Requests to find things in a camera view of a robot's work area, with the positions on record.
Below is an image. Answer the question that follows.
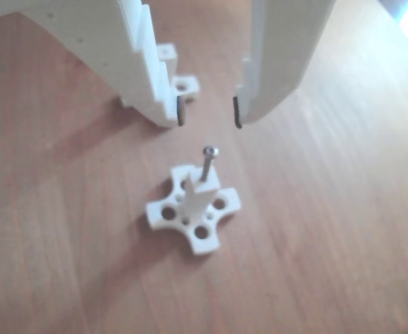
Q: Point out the small silver metal screw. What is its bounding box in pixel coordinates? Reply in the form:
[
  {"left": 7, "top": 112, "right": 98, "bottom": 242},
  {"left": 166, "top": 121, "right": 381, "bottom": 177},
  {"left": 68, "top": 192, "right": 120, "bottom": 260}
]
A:
[{"left": 199, "top": 145, "right": 221, "bottom": 184}]

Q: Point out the white cross-base post stand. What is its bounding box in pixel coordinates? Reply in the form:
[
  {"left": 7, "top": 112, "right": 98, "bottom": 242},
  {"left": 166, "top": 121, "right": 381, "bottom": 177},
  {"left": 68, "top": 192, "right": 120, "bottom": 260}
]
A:
[
  {"left": 145, "top": 165, "right": 242, "bottom": 257},
  {"left": 157, "top": 43, "right": 201, "bottom": 104}
]

